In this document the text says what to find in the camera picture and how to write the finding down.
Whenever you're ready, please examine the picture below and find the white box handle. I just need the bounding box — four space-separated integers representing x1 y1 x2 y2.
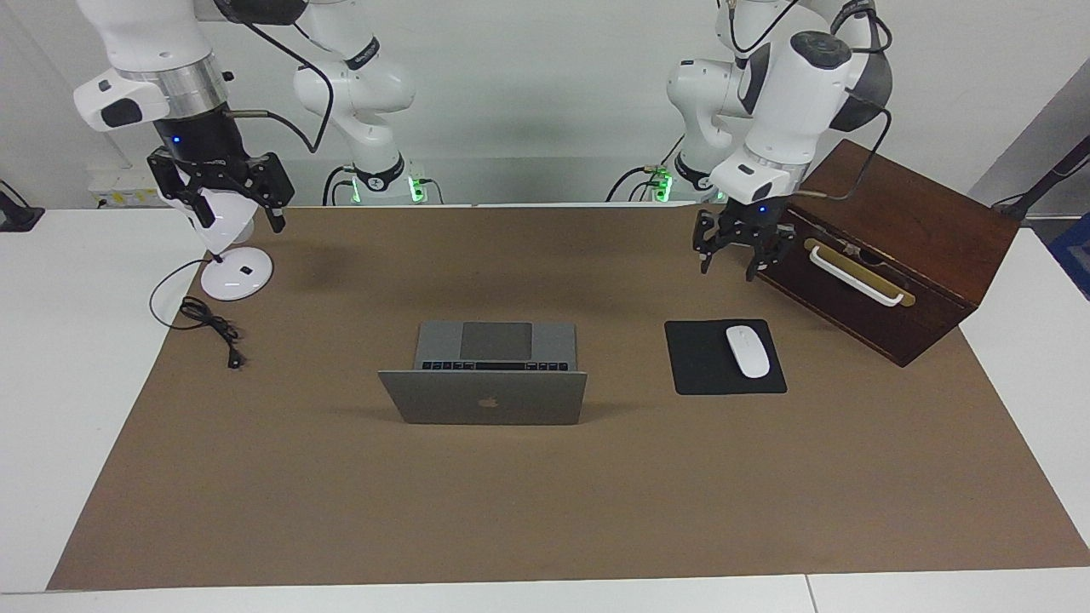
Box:
809 245 904 307

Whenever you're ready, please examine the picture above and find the silver grey laptop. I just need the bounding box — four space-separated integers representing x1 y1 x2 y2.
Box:
378 321 588 426

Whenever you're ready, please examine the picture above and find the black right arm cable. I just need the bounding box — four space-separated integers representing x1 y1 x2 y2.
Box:
226 17 335 156

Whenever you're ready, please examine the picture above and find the black lamp power cable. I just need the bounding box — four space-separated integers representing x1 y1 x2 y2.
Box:
150 258 248 370

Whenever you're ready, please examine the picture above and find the white power strip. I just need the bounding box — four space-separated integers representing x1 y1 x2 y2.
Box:
89 166 164 209

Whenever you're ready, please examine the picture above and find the black mouse pad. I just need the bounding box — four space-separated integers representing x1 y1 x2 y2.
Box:
664 319 788 396

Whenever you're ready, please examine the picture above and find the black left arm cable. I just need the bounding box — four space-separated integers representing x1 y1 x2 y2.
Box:
792 85 893 202

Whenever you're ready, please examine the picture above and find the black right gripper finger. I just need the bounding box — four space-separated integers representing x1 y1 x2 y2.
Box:
258 179 288 233
175 183 215 229

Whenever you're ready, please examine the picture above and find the black tripod stand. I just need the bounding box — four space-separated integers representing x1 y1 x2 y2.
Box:
992 135 1090 222

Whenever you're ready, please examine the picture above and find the brass handle plate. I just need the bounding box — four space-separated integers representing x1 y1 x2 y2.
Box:
803 238 916 307

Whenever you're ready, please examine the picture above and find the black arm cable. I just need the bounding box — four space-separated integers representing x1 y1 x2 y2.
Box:
792 85 893 202
226 17 335 156

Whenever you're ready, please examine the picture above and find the brown paper table mat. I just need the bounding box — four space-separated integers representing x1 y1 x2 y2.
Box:
47 204 1090 591

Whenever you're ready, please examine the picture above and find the white desk lamp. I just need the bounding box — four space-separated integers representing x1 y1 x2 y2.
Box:
166 183 273 301

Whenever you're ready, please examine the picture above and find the brown wooden box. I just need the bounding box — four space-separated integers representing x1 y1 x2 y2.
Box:
754 139 1020 368

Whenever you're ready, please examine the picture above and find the black clamp stand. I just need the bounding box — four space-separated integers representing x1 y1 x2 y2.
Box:
0 180 45 232

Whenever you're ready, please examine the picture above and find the white computer mouse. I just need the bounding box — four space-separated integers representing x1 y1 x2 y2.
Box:
726 325 771 379

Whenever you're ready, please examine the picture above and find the blue object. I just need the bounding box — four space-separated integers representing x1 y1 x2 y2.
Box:
1047 211 1090 301

